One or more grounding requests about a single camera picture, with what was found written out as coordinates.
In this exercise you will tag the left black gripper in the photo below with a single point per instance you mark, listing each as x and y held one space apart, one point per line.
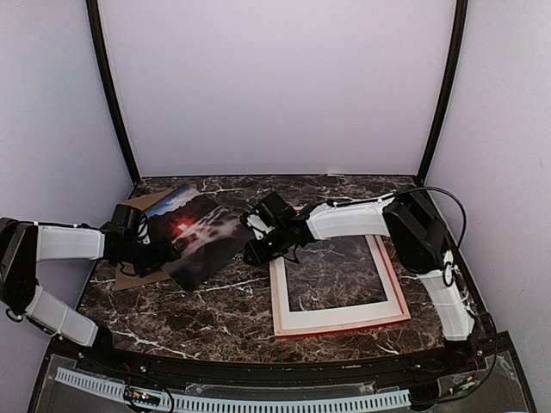
159 258

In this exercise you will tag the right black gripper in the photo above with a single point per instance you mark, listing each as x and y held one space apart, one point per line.
258 256

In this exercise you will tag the red wooden picture frame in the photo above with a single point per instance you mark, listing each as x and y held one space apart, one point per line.
387 320

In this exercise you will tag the brown cardboard backing board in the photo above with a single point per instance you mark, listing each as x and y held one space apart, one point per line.
124 276

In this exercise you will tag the landscape photo print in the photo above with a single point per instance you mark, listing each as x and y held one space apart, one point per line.
205 234

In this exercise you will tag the white photo mat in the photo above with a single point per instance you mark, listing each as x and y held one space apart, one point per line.
301 318

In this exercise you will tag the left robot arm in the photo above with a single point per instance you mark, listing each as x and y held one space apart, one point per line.
30 250

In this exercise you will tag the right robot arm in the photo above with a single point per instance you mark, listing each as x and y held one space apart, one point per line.
419 236

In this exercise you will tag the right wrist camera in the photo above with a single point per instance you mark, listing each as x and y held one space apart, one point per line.
274 211

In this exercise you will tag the white slotted cable duct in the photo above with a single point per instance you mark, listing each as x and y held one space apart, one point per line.
143 399

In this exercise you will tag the black front rail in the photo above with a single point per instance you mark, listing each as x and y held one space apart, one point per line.
414 369

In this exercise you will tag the left black corner post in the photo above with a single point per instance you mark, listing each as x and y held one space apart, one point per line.
108 85

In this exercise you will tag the black corner post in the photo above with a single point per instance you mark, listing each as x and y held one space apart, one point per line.
447 84
108 85

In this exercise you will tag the right black corner post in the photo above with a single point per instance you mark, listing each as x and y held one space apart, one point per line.
447 84

